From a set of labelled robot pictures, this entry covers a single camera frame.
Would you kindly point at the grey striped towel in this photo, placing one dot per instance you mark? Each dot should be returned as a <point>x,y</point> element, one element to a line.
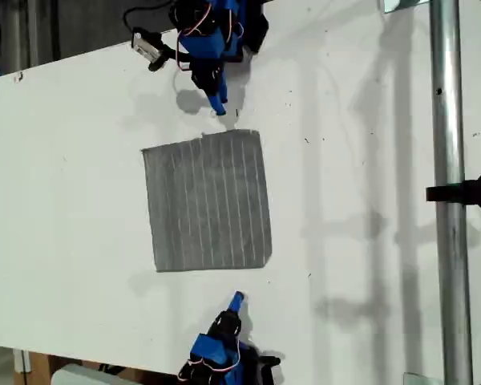
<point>208,200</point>

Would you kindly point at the white rounded object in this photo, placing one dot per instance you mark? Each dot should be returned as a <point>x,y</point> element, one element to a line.
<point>80,377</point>

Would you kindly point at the black clamp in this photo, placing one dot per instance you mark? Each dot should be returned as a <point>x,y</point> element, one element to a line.
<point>465,192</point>

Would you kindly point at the gripper camera stalk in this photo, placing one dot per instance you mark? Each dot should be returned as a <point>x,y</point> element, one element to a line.
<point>166,56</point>

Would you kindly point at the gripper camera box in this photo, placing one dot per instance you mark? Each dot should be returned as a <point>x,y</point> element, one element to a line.
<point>146,45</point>
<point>270,359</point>

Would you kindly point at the steel post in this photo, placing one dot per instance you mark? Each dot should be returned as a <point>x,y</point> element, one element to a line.
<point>449,240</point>

